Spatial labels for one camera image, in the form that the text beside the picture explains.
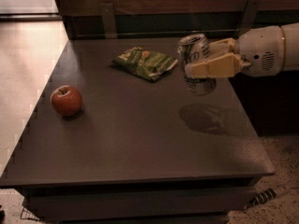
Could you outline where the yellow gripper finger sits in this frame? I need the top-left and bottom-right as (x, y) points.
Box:
(184, 52), (251, 78)
(208, 38), (235, 59)

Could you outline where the right metal bracket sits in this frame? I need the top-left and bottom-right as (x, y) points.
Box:
(233, 0), (262, 38)

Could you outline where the striped object on floor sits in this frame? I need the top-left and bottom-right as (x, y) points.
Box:
(244, 186), (291, 209)

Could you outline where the left metal bracket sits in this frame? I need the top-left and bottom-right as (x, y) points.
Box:
(100, 3), (118, 39)

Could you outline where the red apple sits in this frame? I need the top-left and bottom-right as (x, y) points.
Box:
(50, 85), (83, 117)

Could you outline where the green chip bag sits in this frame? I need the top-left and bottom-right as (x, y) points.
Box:
(112, 47), (178, 82)

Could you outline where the wooden back panel with rail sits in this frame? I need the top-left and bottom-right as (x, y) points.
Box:
(54, 0), (299, 39)

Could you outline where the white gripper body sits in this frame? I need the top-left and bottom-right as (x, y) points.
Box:
(235, 26), (284, 77)

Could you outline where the metal bracket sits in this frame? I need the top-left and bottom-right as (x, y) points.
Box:
(100, 3), (118, 39)
(233, 0), (262, 38)

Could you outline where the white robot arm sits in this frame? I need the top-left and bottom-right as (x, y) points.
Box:
(184, 23), (299, 78)

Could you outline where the dark table drawer cabinet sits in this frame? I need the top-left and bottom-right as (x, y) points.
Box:
(15, 177), (261, 224)

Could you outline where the silver 7up soda can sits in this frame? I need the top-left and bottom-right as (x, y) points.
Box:
(178, 34), (217, 96)

